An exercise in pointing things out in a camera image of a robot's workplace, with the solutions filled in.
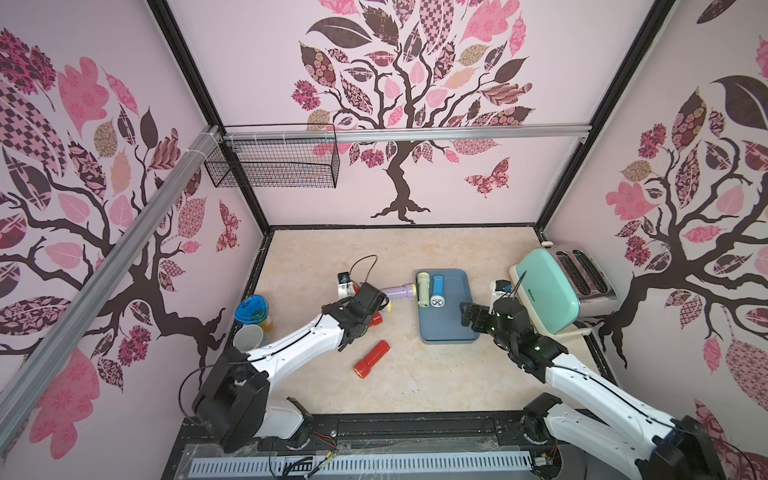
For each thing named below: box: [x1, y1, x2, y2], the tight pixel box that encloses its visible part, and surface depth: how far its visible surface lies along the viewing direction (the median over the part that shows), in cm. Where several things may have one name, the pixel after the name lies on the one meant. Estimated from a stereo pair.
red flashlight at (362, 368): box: [353, 340, 391, 379], surface depth 85 cm
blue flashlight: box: [430, 274, 446, 308], surface depth 100 cm
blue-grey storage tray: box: [416, 268, 480, 344], surface depth 97 cm
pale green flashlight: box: [417, 272, 430, 308], surface depth 100 cm
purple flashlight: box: [383, 284, 417, 300], surface depth 100 cm
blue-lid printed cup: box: [234, 294, 273, 332], surface depth 87 cm
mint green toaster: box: [509, 241, 618, 336], surface depth 85 cm
